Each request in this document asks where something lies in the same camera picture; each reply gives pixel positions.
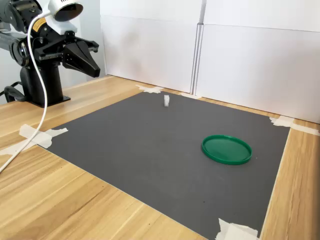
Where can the small white plastic terminal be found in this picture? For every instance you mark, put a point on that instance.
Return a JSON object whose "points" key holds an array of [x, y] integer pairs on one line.
{"points": [[166, 101]]}

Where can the round green lid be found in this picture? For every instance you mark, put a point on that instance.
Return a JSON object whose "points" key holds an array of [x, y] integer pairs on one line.
{"points": [[226, 150]]}

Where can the white masking tape piece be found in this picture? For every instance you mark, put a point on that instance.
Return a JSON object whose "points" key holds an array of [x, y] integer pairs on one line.
{"points": [[40, 136], [12, 149], [306, 129], [150, 88], [190, 95], [235, 231], [282, 121]]}

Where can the clear plastic panel joiner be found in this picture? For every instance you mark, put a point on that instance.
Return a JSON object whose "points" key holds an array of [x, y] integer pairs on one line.
{"points": [[197, 62]]}

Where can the dark grey mat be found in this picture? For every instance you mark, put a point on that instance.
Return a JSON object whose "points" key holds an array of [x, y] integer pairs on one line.
{"points": [[155, 155]]}

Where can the white camera box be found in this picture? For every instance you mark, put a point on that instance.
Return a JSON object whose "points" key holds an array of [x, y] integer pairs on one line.
{"points": [[63, 26]]}

